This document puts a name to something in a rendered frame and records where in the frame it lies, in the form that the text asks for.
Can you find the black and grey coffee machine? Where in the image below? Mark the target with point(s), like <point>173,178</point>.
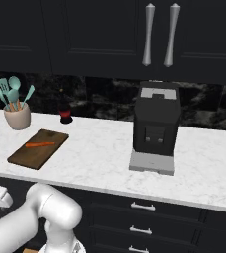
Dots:
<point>156,128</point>

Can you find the teal ladle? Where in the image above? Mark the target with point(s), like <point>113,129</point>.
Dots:
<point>13,96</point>

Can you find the black upper cupboard door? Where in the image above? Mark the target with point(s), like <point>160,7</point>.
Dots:
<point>101,36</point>
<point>206,39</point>
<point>15,33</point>

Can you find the beige utensil pot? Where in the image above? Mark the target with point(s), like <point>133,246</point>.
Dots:
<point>17,118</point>

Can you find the teal slotted spatula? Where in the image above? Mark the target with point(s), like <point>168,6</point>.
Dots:
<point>1,86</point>

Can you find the small teal spatula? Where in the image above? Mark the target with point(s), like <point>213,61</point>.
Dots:
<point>30,91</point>

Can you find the dark bottle with red label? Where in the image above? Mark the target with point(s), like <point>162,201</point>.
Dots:
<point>65,113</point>

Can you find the teal spoon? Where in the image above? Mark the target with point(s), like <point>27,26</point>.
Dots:
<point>15,82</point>

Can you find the dark wooden cutting board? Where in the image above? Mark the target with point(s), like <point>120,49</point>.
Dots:
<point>38,149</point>

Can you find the orange carrot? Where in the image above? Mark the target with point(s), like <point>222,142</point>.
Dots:
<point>40,144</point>

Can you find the black lower cabinet door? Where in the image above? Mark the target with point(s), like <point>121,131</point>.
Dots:
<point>220,232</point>

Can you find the black drawer front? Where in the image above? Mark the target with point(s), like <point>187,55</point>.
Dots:
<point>170,208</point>
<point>170,247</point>
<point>173,229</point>

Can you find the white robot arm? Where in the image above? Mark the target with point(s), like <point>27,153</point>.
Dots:
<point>35,217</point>

